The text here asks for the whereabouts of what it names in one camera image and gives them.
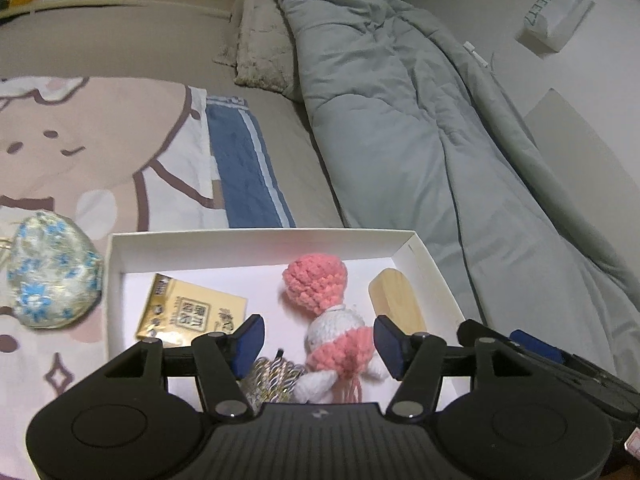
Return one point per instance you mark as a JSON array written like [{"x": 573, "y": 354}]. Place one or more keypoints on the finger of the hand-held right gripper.
[
  {"x": 470, "y": 329},
  {"x": 537, "y": 345}
]

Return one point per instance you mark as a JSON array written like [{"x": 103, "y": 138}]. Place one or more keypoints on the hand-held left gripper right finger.
[{"x": 390, "y": 355}]

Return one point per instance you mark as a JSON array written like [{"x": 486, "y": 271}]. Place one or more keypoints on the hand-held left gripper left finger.
[{"x": 248, "y": 347}]

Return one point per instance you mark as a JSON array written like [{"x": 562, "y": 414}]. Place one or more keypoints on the oval wooden box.
[{"x": 395, "y": 295}]

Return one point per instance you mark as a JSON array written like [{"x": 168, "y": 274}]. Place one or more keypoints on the small yellow box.
[{"x": 190, "y": 305}]

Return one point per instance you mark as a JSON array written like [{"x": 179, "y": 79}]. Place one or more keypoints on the white cardboard box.
[{"x": 225, "y": 265}]

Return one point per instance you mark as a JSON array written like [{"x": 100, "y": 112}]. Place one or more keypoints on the pink crochet doll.
[{"x": 315, "y": 280}]

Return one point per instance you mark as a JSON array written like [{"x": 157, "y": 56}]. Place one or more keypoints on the blue floral fabric pouch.
[{"x": 50, "y": 270}]

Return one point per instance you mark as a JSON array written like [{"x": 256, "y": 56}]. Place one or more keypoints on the grey duvet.
[{"x": 400, "y": 110}]

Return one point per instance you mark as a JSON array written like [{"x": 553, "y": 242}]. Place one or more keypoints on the printed cartoon blanket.
[{"x": 100, "y": 125}]

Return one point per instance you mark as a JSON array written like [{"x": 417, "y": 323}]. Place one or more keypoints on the fuzzy grey pillow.
[{"x": 260, "y": 45}]

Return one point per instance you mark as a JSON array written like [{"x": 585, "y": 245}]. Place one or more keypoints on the white tissue box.
[{"x": 555, "y": 10}]

